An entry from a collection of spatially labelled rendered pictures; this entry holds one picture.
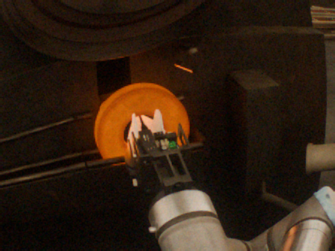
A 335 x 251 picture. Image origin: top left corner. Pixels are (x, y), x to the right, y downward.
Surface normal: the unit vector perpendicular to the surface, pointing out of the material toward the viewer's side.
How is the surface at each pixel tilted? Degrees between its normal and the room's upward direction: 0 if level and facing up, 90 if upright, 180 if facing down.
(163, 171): 18
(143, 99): 90
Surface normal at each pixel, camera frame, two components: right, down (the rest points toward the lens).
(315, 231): 0.19, -0.90
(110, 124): 0.30, 0.38
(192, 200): 0.22, -0.76
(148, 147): 0.01, -0.74
